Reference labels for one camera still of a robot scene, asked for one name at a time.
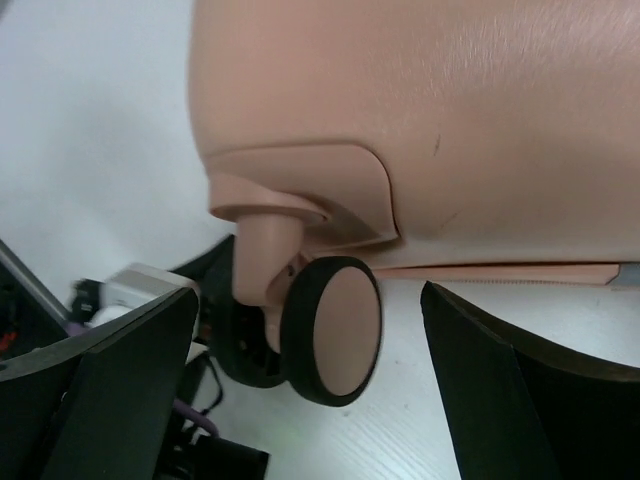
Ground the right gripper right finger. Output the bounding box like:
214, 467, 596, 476
420, 282, 639, 479

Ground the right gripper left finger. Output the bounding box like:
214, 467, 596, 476
1, 288, 199, 479

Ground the pink hard-shell suitcase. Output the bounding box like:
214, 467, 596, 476
188, 1, 639, 406

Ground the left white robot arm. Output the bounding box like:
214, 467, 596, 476
67, 235, 277, 479

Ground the aluminium frame rail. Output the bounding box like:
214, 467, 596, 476
1, 242, 67, 327

